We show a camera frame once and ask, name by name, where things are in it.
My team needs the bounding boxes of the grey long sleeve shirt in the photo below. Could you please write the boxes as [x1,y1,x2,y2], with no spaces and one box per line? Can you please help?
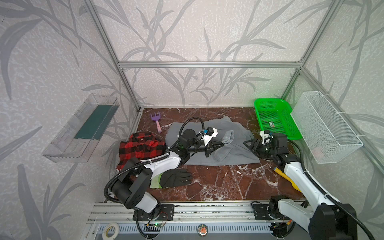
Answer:
[164,115,261,166]

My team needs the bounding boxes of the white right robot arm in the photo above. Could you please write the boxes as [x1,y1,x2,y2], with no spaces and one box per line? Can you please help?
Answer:
[244,133,375,240]

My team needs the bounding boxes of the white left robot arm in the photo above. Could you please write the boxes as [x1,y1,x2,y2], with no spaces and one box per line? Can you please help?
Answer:
[103,117,225,214]

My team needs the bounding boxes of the yellow toy shovel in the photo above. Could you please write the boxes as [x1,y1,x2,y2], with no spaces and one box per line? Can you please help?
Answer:
[274,167,301,192]

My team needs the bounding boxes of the green plastic basket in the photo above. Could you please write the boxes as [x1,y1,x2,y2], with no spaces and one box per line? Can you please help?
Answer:
[254,98,303,141]

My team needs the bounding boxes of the purple pink toy rake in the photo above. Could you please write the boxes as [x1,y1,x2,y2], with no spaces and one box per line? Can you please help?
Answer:
[150,112,162,133]

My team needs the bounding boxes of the black green work glove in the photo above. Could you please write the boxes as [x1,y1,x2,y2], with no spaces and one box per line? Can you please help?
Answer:
[150,169,193,189]

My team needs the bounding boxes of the red black plaid shirt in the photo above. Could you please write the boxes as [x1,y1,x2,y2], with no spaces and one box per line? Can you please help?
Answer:
[117,132,167,171]

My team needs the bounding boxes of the round red emblem button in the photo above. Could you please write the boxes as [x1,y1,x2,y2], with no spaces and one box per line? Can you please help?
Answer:
[197,224,209,237]

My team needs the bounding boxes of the white tape roll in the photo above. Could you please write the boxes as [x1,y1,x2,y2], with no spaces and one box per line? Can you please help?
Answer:
[102,222,120,240]

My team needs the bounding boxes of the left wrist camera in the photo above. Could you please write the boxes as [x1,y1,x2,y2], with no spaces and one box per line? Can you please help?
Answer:
[201,127,218,143]

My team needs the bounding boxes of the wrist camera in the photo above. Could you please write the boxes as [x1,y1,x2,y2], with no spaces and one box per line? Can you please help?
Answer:
[260,130,272,145]
[201,127,218,143]

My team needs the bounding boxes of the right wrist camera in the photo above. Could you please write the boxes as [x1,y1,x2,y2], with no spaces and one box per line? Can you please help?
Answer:
[260,130,272,145]

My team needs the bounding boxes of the white wire mesh basket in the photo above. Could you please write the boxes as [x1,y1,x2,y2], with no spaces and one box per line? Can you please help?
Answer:
[291,91,364,164]

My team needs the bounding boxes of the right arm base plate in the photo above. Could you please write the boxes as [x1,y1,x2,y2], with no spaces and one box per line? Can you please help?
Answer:
[251,201,281,220]

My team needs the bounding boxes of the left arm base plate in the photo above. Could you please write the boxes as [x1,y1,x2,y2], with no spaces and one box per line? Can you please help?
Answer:
[133,203,175,221]

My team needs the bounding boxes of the aluminium frame rails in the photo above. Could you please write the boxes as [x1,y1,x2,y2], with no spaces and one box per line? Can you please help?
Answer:
[91,1,384,240]

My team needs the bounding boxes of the clear plastic wall shelf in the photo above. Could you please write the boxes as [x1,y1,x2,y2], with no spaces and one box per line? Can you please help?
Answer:
[42,94,120,163]

